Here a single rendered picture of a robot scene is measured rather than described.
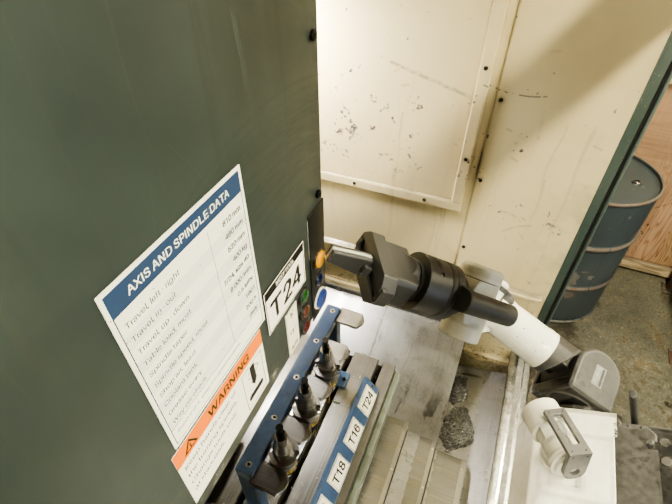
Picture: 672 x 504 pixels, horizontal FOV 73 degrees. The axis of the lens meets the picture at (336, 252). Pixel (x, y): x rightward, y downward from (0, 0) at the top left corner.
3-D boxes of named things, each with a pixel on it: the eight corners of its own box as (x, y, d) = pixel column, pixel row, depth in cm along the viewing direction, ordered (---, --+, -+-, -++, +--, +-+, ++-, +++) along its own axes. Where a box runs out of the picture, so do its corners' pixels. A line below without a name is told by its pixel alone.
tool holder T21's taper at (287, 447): (276, 438, 96) (273, 422, 92) (297, 443, 95) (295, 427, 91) (269, 458, 93) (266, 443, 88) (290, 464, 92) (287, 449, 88)
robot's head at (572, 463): (562, 435, 81) (572, 406, 77) (589, 481, 74) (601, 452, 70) (527, 439, 81) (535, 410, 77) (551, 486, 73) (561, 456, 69)
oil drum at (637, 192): (604, 275, 302) (670, 159, 242) (587, 339, 264) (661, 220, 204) (512, 243, 325) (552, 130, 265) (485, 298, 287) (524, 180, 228)
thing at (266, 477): (293, 474, 92) (292, 472, 92) (280, 500, 89) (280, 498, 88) (262, 460, 94) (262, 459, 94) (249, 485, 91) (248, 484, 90)
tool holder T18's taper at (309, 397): (300, 394, 104) (298, 377, 99) (319, 399, 103) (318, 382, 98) (293, 411, 100) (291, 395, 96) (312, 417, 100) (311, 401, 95)
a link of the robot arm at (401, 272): (376, 214, 66) (439, 239, 71) (342, 258, 72) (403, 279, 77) (395, 275, 57) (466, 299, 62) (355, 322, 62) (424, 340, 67)
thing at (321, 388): (335, 384, 107) (335, 382, 107) (326, 403, 104) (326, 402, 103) (308, 374, 109) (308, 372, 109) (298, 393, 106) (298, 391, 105)
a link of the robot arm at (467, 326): (426, 253, 73) (478, 272, 78) (402, 315, 74) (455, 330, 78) (472, 270, 63) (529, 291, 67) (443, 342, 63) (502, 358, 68)
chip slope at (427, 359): (456, 366, 179) (469, 324, 161) (405, 559, 132) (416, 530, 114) (257, 300, 204) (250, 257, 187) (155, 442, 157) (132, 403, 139)
